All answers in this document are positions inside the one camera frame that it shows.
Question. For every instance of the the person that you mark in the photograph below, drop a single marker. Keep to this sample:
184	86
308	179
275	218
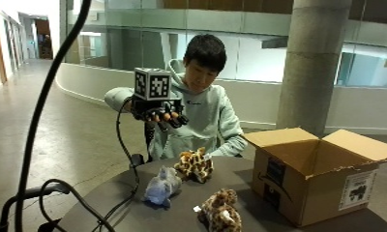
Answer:
204	112

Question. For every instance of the white marker cube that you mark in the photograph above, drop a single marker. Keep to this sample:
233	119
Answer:
152	83

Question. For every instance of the spotted giraffe soft toy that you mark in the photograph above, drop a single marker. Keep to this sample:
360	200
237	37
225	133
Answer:
220	211
195	165

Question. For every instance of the pale blue soft toy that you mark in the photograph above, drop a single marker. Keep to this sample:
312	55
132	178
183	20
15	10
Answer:
161	186

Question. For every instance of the concrete pillar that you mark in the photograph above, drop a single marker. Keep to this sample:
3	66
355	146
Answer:
311	64

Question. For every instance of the open cardboard box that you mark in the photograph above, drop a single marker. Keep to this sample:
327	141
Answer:
317	174

